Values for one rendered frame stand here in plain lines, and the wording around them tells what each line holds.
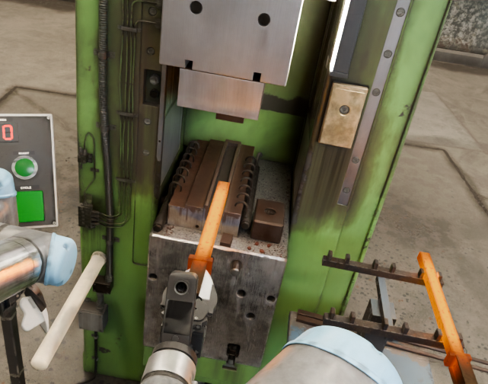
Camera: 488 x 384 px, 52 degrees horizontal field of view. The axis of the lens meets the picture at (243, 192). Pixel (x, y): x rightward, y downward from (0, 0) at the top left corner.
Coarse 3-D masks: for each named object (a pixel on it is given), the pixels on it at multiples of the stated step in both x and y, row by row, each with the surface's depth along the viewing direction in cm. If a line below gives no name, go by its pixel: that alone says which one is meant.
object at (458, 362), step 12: (420, 252) 134; (420, 264) 132; (432, 264) 130; (432, 276) 126; (432, 288) 122; (432, 300) 120; (444, 300) 119; (444, 312) 115; (444, 324) 112; (444, 336) 110; (456, 336) 109; (456, 348) 106; (444, 360) 106; (456, 360) 104; (468, 360) 102; (456, 372) 103; (468, 372) 100
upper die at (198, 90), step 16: (192, 64) 119; (192, 80) 116; (208, 80) 116; (224, 80) 116; (240, 80) 115; (256, 80) 116; (192, 96) 119; (208, 96) 118; (224, 96) 118; (240, 96) 117; (256, 96) 117; (224, 112) 120; (240, 112) 119; (256, 112) 119
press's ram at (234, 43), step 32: (192, 0) 107; (224, 0) 106; (256, 0) 106; (288, 0) 105; (192, 32) 111; (224, 32) 110; (256, 32) 109; (288, 32) 108; (224, 64) 114; (256, 64) 113; (288, 64) 112
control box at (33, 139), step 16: (0, 128) 118; (16, 128) 119; (32, 128) 121; (48, 128) 122; (0, 144) 118; (16, 144) 120; (32, 144) 121; (48, 144) 122; (0, 160) 119; (16, 160) 120; (32, 160) 121; (48, 160) 122; (16, 176) 120; (32, 176) 121; (48, 176) 123; (48, 192) 123; (48, 208) 123; (32, 224) 122; (48, 224) 123
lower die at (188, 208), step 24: (216, 144) 168; (240, 144) 168; (192, 168) 154; (216, 168) 152; (240, 168) 156; (192, 192) 141; (240, 192) 144; (168, 216) 138; (192, 216) 137; (240, 216) 135
